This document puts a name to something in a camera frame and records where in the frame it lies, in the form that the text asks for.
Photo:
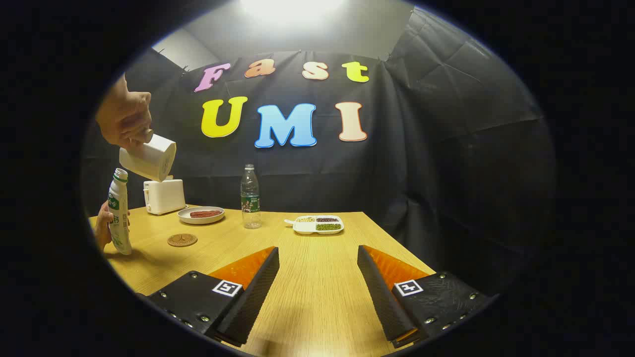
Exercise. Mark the reddish meat slices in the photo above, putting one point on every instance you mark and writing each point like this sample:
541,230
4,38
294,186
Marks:
206,213

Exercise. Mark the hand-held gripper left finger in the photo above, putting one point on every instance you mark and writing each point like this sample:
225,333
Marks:
253,297

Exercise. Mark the clear plastic water bottle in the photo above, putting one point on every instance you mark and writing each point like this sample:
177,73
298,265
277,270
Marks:
251,198

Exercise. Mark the round white plate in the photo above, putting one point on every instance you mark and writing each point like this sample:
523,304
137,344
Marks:
184,216

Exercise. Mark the round cork coaster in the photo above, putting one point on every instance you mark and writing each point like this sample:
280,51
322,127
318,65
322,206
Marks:
182,240

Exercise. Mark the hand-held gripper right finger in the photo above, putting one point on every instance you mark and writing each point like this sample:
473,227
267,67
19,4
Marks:
382,297

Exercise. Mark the white toaster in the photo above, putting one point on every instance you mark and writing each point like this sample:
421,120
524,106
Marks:
163,196

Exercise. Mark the wooden table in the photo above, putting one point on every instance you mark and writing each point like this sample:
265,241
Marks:
317,277

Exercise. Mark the white juice bottle green band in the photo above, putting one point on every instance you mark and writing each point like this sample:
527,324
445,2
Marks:
119,223

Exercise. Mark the white divided tray of beans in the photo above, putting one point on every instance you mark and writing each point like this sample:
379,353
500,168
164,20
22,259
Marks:
307,228

